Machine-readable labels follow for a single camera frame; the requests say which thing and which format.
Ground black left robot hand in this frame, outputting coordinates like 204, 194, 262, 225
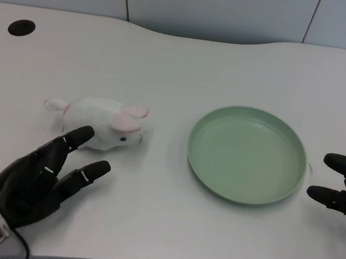
0, 116, 116, 240

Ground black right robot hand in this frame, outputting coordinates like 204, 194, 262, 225
304, 150, 346, 219

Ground white plush rabbit doll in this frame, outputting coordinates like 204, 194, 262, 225
39, 92, 150, 156

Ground green round plate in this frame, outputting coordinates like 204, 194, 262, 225
181, 100, 313, 211

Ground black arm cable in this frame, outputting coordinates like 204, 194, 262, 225
10, 228, 33, 259

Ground black round cable grommet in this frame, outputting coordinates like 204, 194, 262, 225
6, 18, 37, 39

